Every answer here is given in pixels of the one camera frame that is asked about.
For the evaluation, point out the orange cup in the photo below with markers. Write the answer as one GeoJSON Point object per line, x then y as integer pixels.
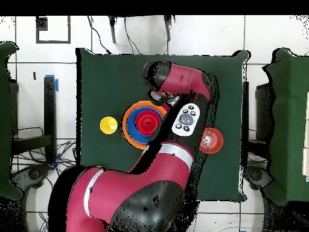
{"type": "Point", "coordinates": [147, 124]}

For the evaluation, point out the pink bowl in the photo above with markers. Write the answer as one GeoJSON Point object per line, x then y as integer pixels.
{"type": "Point", "coordinates": [137, 120]}

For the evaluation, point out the blue bowl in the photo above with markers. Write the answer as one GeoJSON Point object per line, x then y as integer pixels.
{"type": "Point", "coordinates": [131, 128]}

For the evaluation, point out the large yellow-orange bowl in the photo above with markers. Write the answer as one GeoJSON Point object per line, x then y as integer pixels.
{"type": "Point", "coordinates": [124, 128]}

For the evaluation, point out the small orange bowl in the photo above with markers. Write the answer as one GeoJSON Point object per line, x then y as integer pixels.
{"type": "Point", "coordinates": [214, 141]}

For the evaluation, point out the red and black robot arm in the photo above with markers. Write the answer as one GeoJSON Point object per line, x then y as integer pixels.
{"type": "Point", "coordinates": [135, 188]}

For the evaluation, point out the dark green table cloth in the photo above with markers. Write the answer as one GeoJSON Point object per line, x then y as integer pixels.
{"type": "Point", "coordinates": [108, 79]}

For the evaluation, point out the grey metal leg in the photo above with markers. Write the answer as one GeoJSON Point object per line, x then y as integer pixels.
{"type": "Point", "coordinates": [168, 29]}
{"type": "Point", "coordinates": [112, 31]}

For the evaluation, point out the amber yellow cup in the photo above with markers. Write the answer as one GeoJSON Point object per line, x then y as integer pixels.
{"type": "Point", "coordinates": [107, 126]}

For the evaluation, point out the black cabinet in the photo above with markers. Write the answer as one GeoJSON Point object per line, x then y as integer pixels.
{"type": "Point", "coordinates": [14, 108]}
{"type": "Point", "coordinates": [264, 113]}

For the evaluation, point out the blue tape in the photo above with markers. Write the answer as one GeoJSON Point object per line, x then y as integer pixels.
{"type": "Point", "coordinates": [57, 85]}

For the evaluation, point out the black metal stand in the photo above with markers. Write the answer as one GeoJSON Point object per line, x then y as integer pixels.
{"type": "Point", "coordinates": [49, 108]}

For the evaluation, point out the grey office chair base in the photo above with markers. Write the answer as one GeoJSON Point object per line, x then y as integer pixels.
{"type": "Point", "coordinates": [256, 175]}
{"type": "Point", "coordinates": [31, 174]}

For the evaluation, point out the green cloth side table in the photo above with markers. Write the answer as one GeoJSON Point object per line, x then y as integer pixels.
{"type": "Point", "coordinates": [289, 120]}
{"type": "Point", "coordinates": [4, 120]}

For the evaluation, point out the black metal post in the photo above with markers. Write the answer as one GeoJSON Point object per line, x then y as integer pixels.
{"type": "Point", "coordinates": [245, 116]}

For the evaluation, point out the grey square floor frame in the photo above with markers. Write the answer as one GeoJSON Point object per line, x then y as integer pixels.
{"type": "Point", "coordinates": [53, 41]}

